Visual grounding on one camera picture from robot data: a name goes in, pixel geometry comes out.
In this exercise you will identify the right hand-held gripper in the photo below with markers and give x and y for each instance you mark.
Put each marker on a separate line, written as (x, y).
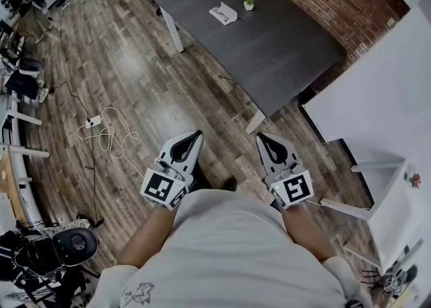
(296, 188)

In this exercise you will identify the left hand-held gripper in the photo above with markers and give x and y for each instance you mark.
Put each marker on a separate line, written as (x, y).
(158, 187)

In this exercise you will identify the person's right forearm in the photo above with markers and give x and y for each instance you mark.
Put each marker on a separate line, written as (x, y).
(306, 232)

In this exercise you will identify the person's left forearm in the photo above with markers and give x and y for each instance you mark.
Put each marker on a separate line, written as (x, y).
(148, 236)

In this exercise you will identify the person's black shoe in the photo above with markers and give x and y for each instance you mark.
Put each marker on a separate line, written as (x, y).
(202, 178)
(230, 184)

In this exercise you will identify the white table leg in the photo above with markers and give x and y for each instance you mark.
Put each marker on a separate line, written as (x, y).
(255, 123)
(173, 30)

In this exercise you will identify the person's white t-shirt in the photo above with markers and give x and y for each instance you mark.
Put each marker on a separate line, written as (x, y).
(229, 252)

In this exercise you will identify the white side table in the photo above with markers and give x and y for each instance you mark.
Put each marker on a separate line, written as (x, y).
(390, 199)

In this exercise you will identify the red flower decoration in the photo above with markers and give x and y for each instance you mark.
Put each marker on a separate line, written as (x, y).
(415, 180)

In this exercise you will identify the black rounded device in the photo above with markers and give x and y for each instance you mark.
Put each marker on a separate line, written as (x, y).
(75, 246)

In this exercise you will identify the small potted green plant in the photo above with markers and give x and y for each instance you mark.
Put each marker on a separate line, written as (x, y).
(249, 2)

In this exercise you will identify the black waist device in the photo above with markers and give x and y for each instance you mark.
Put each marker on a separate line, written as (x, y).
(353, 304)

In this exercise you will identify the grey backed chair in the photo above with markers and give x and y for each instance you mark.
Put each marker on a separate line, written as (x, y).
(27, 77)

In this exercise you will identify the wooden board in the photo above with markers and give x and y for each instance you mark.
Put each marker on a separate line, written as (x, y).
(10, 182)

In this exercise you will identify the black and white equipment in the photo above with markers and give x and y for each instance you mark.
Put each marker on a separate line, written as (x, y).
(20, 1)

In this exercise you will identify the white frame desk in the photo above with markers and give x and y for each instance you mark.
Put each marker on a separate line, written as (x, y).
(15, 151)

